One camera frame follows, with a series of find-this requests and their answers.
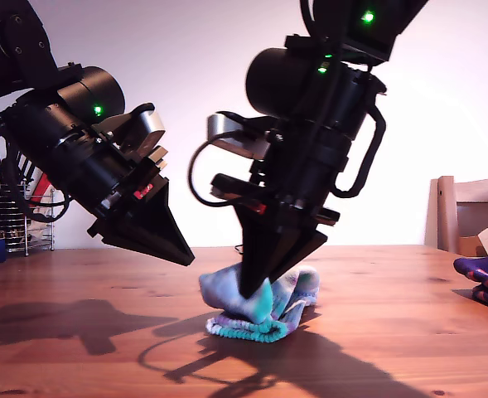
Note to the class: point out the wooden chair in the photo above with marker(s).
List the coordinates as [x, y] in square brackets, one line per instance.
[446, 215]

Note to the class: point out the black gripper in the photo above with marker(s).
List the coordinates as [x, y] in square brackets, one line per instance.
[305, 174]
[107, 170]

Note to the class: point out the red chopstick packet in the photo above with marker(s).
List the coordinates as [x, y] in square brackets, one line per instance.
[40, 186]

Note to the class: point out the grey camera box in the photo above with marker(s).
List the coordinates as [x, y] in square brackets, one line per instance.
[223, 126]
[152, 124]

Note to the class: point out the pastel tie-dye sock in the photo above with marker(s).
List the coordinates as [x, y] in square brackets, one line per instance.
[227, 290]

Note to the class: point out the brown cardboard box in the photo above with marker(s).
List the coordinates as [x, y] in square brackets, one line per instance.
[469, 246]

